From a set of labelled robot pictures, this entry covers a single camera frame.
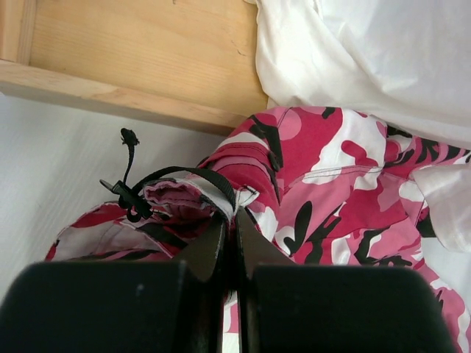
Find white t-shirt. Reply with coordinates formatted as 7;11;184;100
253;0;471;254

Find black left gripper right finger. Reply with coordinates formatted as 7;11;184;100
235;209;455;352

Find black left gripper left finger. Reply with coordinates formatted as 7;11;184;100
1;216;227;352

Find wooden clothes rack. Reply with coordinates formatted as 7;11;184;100
1;1;267;135

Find pink camouflage trousers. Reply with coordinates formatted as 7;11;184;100
46;107;470;352

